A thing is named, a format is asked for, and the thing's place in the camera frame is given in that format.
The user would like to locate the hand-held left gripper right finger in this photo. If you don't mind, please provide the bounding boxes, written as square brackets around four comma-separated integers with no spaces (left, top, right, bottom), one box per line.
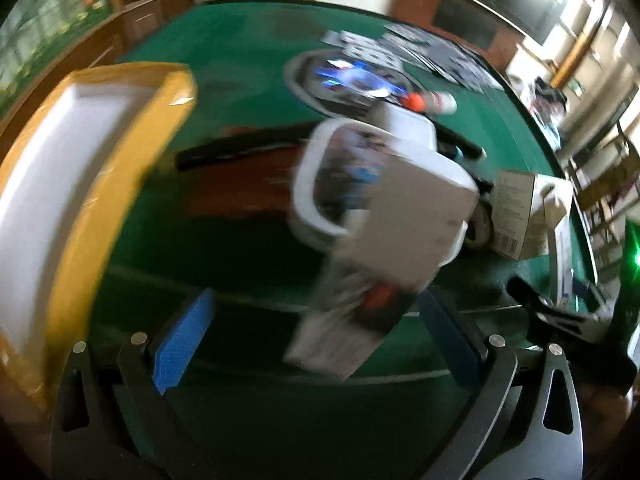
[417,285,586,480]

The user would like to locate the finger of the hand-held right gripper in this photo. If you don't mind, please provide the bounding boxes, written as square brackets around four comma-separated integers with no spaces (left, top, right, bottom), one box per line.
[530,327,638,396]
[507,276,608,318]

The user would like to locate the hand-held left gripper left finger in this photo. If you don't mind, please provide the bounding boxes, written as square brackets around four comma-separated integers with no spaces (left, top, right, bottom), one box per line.
[50,287,216,480]

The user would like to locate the dark tape roll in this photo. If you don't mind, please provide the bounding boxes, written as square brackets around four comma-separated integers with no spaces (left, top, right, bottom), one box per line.
[462,202,496,251]

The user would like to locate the kraft carton with printed text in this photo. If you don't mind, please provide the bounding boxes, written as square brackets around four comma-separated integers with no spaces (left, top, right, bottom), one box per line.
[490,169,553,262]

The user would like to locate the blue and white small box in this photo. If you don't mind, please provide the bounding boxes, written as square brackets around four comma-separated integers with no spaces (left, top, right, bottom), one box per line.
[284,260,416,381]

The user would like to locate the white container with printed lid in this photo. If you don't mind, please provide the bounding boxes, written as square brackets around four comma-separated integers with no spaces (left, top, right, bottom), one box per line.
[289,119,481,293]

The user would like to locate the yellow taped cardboard box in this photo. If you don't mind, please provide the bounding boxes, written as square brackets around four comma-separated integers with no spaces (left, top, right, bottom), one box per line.
[0,62,198,411]

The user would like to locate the red foil pouch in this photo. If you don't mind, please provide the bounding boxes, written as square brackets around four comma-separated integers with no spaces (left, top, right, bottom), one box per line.
[187,147,313,218]

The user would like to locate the dark wooden chair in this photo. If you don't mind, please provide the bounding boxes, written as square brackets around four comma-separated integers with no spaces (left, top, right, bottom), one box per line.
[567,125,640,241]

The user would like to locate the black pen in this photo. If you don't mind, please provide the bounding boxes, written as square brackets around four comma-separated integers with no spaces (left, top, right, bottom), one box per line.
[435,125,488,161]

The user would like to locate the plastic bag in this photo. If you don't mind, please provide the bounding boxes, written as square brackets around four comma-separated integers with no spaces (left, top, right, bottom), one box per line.
[530,77,571,126]

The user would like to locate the small bottle with orange cap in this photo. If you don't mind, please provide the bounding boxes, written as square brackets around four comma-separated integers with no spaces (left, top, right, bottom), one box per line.
[402,91,457,115]

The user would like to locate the pile of playing cards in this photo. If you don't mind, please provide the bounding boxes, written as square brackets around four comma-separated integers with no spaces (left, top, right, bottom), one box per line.
[320,22,506,93]

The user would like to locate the round grey table centre panel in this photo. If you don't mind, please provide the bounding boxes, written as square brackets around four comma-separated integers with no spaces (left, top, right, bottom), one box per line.
[284,50,426,116]

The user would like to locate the wooden television cabinet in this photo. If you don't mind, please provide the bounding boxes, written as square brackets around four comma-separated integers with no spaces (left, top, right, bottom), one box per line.
[390,0,526,66]

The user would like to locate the flower landscape painting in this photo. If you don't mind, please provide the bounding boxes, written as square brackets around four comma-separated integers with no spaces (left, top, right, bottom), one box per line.
[0,0,118,116]

